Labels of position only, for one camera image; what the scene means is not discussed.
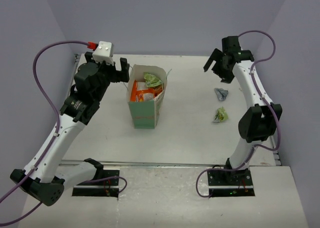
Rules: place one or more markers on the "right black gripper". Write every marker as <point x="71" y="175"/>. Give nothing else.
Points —
<point x="226" y="76"/>

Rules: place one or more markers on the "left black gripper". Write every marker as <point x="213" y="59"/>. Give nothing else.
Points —
<point x="116" y="73"/>

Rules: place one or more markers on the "green paper bag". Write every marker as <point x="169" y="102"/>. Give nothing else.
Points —
<point x="145" y="115"/>

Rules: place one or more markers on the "orange snack packet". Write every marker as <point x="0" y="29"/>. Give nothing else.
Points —
<point x="141" y="93"/>

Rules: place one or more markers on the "green candy packet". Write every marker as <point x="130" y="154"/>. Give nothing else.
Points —
<point x="152" y="80"/>

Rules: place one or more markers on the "grey silver snack packet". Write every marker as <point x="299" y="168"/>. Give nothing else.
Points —
<point x="221" y="93"/>

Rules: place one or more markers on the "light green snack packet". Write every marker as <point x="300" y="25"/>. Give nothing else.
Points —
<point x="220" y="115"/>

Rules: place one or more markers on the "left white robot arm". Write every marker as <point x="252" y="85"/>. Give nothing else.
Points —
<point x="40" y="178"/>

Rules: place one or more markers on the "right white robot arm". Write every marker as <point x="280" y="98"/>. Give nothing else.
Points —
<point x="258" y="123"/>

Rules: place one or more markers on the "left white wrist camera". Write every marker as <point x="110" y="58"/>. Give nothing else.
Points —
<point x="104" y="53"/>

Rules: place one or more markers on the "aluminium rail front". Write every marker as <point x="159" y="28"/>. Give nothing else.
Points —
<point x="157" y="164"/>

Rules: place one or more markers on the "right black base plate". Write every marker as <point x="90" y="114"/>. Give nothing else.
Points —
<point x="230" y="184"/>

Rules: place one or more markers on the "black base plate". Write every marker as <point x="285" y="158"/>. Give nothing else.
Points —
<point x="105" y="189"/>
<point x="230" y="184"/>

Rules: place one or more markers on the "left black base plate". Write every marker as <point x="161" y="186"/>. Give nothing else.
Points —
<point x="105" y="189"/>

